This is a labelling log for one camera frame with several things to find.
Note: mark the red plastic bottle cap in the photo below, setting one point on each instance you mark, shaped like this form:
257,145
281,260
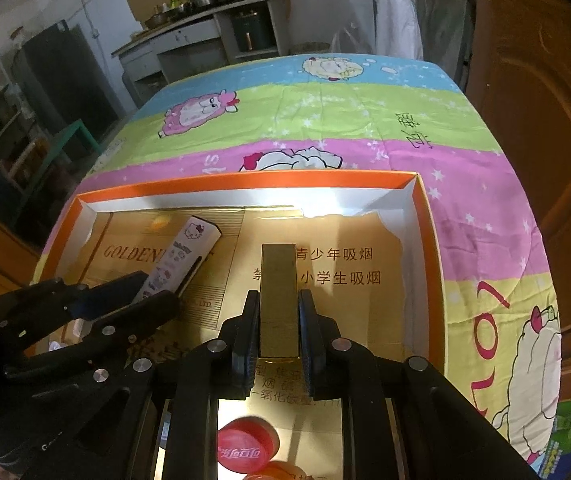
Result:
247,445

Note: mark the dark cabinet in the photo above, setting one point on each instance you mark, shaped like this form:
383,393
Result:
65,75

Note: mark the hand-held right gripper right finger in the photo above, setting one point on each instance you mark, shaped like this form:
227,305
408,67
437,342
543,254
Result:
309,355

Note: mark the printed sheep blanket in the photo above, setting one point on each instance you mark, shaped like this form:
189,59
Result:
365,120

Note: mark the carved brown wooden door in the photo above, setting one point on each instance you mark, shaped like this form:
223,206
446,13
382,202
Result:
540,110

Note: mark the grey kitchen counter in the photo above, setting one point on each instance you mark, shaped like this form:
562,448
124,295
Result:
190,45

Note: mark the white cartoon lighter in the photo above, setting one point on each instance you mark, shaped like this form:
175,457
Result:
185,252

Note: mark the gold lighter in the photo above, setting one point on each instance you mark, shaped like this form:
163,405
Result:
279,300

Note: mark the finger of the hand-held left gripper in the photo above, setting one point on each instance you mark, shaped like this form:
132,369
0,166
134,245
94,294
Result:
90,297
135,317

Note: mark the white plastic bag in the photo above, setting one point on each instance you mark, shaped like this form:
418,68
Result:
398,10

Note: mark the orange plastic bottle cap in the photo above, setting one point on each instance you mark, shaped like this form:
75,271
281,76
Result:
273,472

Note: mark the green stool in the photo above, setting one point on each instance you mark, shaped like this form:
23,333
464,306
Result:
73,140

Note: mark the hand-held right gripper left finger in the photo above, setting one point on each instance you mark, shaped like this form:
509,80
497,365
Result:
245,355

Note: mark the yellow cardboard box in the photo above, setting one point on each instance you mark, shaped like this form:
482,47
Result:
420,240

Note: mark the dark air fryer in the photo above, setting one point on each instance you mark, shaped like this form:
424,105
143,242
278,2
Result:
249,30

